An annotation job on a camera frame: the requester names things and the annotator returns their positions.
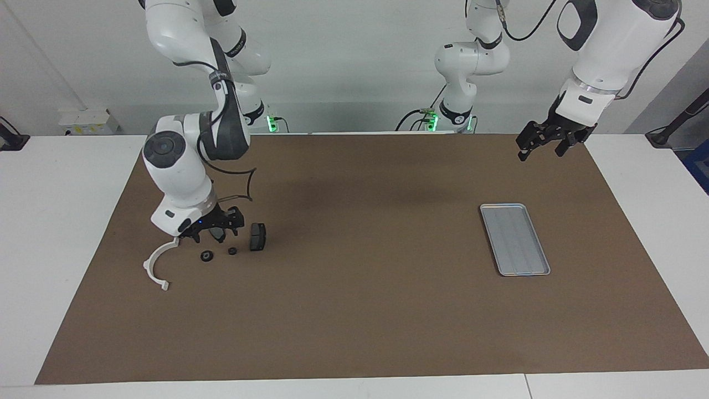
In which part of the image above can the black base power cable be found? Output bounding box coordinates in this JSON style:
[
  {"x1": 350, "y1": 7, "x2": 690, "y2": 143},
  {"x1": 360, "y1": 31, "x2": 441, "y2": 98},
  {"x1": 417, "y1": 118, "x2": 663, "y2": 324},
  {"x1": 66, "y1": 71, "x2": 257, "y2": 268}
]
[{"x1": 396, "y1": 83, "x2": 446, "y2": 132}]

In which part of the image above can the silver metal tray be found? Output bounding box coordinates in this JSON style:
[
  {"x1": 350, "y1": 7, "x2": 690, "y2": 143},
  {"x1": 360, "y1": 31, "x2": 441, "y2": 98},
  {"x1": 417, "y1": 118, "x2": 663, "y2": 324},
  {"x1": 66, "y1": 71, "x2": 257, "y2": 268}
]
[{"x1": 480, "y1": 203, "x2": 552, "y2": 277}]

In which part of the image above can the black angled stand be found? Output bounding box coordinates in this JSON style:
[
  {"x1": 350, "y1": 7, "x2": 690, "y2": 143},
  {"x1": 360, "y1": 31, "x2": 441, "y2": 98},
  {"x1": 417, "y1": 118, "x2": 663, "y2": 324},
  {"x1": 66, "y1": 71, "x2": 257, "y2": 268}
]
[{"x1": 645, "y1": 89, "x2": 709, "y2": 149}]

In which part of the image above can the blue crate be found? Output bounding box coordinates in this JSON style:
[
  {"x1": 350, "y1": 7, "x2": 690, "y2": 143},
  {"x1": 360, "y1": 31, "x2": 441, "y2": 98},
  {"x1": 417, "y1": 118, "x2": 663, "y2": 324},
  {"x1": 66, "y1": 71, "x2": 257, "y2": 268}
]
[{"x1": 682, "y1": 145, "x2": 709, "y2": 195}]

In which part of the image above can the white power box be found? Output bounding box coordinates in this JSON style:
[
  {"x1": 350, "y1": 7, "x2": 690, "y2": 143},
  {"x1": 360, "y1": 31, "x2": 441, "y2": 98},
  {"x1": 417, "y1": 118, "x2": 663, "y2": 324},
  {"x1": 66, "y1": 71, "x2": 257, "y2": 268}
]
[{"x1": 58, "y1": 109, "x2": 120, "y2": 136}]

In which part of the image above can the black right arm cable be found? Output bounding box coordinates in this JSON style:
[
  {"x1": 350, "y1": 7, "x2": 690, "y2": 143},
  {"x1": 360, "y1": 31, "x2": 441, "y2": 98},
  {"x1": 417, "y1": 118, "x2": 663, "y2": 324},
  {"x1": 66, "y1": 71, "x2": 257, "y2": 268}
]
[{"x1": 172, "y1": 38, "x2": 256, "y2": 203}]

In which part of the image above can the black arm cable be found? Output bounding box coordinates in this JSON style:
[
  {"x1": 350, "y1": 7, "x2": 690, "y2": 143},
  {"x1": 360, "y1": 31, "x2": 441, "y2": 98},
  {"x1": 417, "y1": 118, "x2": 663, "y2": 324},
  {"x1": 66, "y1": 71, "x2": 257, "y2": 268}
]
[
  {"x1": 495, "y1": 0, "x2": 686, "y2": 101},
  {"x1": 172, "y1": 38, "x2": 256, "y2": 203}
]

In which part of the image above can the white half-ring bracket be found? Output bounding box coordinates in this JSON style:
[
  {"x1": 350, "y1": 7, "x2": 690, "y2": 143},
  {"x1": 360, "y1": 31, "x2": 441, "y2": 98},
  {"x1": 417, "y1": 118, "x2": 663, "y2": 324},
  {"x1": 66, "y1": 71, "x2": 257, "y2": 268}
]
[{"x1": 143, "y1": 237, "x2": 181, "y2": 292}]

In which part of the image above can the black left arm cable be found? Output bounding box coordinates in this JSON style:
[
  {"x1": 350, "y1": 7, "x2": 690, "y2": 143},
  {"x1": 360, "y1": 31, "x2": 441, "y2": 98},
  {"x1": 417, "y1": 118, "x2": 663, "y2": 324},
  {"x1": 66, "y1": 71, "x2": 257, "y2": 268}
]
[{"x1": 495, "y1": 0, "x2": 686, "y2": 101}]

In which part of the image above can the brown table mat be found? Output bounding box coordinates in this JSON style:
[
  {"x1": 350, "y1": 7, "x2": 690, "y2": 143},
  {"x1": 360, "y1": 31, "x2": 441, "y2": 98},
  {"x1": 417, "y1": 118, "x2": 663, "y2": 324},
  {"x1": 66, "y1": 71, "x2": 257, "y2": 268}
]
[{"x1": 34, "y1": 134, "x2": 709, "y2": 385}]

